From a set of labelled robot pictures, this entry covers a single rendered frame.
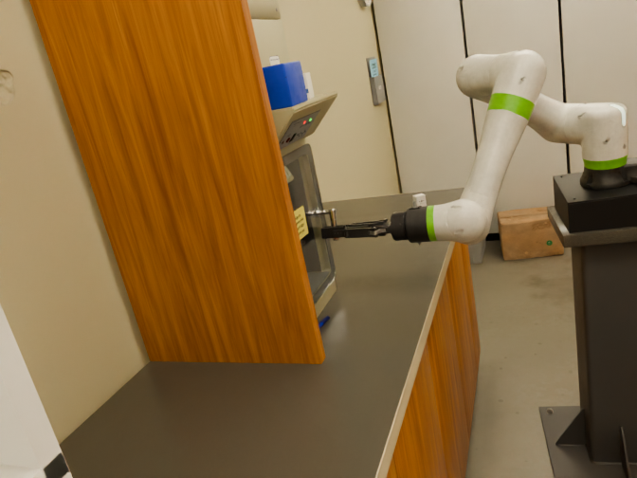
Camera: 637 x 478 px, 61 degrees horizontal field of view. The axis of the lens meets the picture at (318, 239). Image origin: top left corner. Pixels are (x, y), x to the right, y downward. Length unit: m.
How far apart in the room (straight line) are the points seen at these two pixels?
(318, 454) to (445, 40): 3.53
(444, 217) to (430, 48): 2.94
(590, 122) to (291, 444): 1.31
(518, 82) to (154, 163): 0.93
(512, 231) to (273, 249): 3.01
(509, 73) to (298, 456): 1.08
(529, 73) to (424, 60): 2.72
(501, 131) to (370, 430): 0.85
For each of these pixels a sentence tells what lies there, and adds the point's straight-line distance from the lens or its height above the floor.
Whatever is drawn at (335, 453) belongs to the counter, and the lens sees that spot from 1.02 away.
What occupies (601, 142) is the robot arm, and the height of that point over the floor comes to 1.19.
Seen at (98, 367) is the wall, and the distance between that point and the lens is 1.43.
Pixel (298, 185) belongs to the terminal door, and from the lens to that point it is 1.39.
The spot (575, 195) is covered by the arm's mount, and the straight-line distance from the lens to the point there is 1.87.
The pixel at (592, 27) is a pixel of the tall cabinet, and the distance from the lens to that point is 4.20.
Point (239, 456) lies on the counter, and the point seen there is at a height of 0.94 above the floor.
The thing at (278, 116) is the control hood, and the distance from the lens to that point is 1.17.
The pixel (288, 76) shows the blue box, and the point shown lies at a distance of 1.19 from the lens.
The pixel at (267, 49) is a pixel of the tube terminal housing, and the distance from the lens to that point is 1.38.
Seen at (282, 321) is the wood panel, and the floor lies 1.05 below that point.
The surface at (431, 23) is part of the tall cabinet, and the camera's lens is 4.22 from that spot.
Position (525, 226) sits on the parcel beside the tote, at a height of 0.25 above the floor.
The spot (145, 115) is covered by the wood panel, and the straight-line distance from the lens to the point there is 1.24.
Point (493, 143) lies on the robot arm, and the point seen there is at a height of 1.30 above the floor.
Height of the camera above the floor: 1.58
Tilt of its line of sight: 18 degrees down
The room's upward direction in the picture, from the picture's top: 12 degrees counter-clockwise
